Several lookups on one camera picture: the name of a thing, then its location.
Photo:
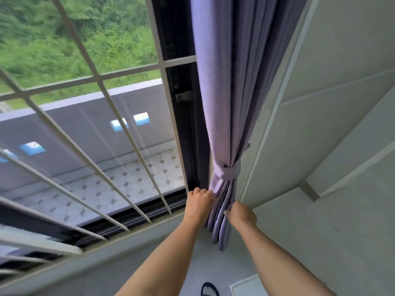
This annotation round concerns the purple curtain tieback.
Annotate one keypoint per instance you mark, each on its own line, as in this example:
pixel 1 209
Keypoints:
pixel 227 173

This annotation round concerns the white board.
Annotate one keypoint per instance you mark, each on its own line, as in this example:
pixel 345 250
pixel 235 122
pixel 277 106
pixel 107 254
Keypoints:
pixel 247 286

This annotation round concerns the person's left fingers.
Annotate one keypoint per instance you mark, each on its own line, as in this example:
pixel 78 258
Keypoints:
pixel 206 194

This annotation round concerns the person's right hand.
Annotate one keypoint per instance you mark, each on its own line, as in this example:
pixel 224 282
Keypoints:
pixel 242 215

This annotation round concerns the black window latch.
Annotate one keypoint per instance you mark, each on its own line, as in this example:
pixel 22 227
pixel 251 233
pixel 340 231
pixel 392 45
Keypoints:
pixel 184 96

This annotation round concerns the black slipper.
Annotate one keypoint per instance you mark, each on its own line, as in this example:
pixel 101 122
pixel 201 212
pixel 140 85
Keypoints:
pixel 209 290

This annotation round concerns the person's left hand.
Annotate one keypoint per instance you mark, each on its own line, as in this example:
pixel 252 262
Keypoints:
pixel 198 204

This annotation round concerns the white metal window grille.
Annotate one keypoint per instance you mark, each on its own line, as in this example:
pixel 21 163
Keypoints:
pixel 77 144

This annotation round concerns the person's right forearm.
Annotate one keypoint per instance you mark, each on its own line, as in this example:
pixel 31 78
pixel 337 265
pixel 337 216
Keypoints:
pixel 277 262

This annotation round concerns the person's left forearm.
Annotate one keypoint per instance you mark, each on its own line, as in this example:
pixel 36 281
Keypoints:
pixel 166 258

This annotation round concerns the person's right fingers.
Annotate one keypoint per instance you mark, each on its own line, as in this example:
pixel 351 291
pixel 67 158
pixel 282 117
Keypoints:
pixel 230 210

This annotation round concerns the purple curtain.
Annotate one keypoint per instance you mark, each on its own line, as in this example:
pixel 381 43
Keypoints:
pixel 234 89

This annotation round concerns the black window frame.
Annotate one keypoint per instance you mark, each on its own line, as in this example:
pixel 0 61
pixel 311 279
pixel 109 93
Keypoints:
pixel 182 98

